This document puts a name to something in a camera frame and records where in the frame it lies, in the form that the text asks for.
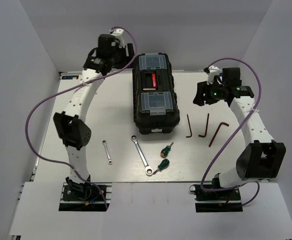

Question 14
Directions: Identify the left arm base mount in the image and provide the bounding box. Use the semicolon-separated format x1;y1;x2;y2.
58;177;112;212

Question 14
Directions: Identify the green screwdriver orange cap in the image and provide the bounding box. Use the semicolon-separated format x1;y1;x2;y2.
160;142;174;158

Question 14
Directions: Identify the green screwdriver dark cap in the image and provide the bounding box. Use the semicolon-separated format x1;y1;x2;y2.
153;158;170;174

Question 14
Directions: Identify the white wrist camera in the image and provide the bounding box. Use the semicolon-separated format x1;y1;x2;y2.
109;27;125;48
203;65;223;85

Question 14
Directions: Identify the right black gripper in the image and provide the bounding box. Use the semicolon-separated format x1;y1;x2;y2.
193;78;227;107

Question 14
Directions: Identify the black plastic toolbox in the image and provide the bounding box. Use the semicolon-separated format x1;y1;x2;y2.
132;53;180;135

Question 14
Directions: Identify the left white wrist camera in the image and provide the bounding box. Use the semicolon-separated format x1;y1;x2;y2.
109;27;125;48

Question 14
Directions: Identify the large silver ratchet wrench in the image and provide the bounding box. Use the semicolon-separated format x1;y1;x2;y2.
130;135;153;177

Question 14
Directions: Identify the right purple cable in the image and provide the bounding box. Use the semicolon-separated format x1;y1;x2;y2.
200;58;263;206

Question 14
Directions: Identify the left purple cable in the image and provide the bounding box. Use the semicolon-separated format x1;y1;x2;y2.
25;26;139;210

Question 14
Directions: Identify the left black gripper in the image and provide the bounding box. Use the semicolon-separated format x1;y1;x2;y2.
109;43;140;69

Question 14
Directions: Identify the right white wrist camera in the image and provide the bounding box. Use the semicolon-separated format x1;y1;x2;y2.
203;65;223;85

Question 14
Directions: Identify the brown hex key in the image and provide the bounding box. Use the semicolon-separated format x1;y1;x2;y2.
186;114;193;139
208;122;230;148
198;113;210;138

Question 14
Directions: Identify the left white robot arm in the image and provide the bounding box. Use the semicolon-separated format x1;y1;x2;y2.
53;28;134;200

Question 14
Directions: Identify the purple cable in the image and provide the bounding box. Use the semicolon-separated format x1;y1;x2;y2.
25;26;139;210
200;58;263;206

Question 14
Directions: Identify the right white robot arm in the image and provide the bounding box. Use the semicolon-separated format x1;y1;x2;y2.
193;65;286;200

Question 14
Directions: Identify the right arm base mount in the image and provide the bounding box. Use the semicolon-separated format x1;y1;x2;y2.
189;184;243;213

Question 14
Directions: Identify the small silver ratchet wrench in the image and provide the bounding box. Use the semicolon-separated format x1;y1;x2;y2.
102;140;113;165

